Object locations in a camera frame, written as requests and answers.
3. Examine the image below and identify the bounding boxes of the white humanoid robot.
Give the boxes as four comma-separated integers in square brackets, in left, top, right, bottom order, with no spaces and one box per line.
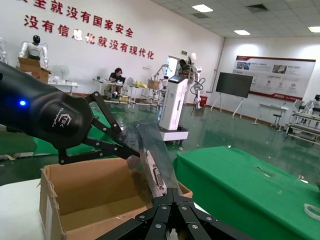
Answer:
[310,93,320,114]
[179,51,208,110]
[18,34,49,61]

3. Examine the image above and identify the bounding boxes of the brown cardboard box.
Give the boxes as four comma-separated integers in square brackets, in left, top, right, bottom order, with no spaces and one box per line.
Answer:
[37,157,194,240]

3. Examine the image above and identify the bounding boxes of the white desk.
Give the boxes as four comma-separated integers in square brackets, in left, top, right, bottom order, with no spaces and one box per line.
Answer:
[251,101,290,126]

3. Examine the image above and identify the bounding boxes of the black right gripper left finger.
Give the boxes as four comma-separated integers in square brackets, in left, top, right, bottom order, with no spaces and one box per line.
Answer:
[96,187,175,240]

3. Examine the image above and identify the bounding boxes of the seated person in black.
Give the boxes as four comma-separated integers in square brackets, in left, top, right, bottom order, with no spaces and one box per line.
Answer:
[103,66,126,99]

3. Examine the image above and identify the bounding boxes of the red wall lettering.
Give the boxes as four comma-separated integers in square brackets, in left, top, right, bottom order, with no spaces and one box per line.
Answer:
[19,0,156,61]

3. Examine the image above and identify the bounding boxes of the stacked cardboard boxes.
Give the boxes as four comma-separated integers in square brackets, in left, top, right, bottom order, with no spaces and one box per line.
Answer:
[16,56,53,84]

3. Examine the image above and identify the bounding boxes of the green graphics card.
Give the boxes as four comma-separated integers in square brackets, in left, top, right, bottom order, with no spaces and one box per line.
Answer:
[136,122,176,199]

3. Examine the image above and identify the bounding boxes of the white standing fan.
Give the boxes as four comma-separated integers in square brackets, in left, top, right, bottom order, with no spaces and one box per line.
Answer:
[51,64,70,84]

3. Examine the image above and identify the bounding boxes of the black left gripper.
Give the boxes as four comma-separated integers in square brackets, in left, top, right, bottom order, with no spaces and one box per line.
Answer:
[0,61,141,166]

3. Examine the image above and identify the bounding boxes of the metal frame workbench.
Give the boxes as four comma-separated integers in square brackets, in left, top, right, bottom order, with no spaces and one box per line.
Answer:
[284,109,320,145]
[92,77,161,109]

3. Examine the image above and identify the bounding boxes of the white tape roll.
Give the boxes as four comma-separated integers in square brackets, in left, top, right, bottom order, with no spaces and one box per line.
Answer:
[303,203,320,221]

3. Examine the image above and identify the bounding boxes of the white red wall poster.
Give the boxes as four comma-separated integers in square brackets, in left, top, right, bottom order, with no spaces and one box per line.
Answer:
[235,55,317,101]

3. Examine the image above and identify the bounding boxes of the white kiosk machine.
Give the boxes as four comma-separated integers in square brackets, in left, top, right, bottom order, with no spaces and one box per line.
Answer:
[156,55,190,143]

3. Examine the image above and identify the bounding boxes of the black stool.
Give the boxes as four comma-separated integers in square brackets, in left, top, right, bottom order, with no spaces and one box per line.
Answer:
[268,113,284,130]

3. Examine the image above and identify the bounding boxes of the green cloth covered table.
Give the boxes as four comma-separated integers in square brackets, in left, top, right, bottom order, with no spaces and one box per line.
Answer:
[172,146,320,240]

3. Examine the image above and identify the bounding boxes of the small grey object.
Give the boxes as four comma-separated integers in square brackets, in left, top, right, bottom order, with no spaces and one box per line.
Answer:
[255,165,274,178]

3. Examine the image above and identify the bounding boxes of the white table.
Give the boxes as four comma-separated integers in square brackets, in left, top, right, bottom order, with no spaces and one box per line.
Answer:
[46,79,81,96]

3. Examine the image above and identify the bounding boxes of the black screen on stand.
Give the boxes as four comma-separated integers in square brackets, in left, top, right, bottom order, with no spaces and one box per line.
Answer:
[209,71,255,119]

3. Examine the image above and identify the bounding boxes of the grey antistatic plastic bag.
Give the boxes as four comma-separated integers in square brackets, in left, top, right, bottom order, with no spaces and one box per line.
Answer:
[117,118,194,209]

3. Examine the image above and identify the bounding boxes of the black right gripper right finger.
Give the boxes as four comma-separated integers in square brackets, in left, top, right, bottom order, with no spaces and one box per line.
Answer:
[174,189,254,240]

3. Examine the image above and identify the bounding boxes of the small cardboard box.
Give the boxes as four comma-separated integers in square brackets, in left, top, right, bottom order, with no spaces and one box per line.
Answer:
[146,78,161,91]

